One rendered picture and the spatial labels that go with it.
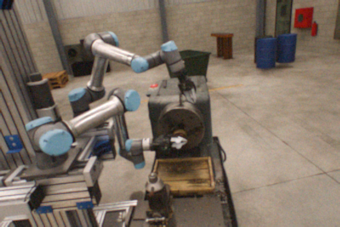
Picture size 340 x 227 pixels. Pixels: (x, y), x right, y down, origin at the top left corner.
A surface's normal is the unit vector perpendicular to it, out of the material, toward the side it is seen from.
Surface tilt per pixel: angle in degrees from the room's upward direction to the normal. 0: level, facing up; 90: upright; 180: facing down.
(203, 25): 90
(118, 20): 90
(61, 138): 91
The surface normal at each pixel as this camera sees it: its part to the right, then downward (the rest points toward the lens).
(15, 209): 0.03, 0.38
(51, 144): 0.64, 0.23
